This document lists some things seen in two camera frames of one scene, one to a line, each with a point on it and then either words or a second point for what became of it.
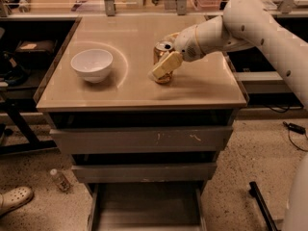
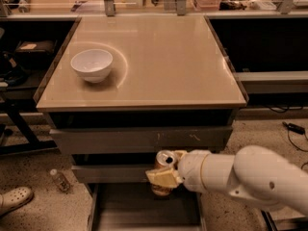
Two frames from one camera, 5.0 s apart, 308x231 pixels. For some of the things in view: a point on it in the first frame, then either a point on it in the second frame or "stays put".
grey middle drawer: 143,172 stays put
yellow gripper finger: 172,37 -> 180,151
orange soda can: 160,50 -> 165,159
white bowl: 93,64 stays put
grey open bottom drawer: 147,206 stays put
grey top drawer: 145,140 stays put
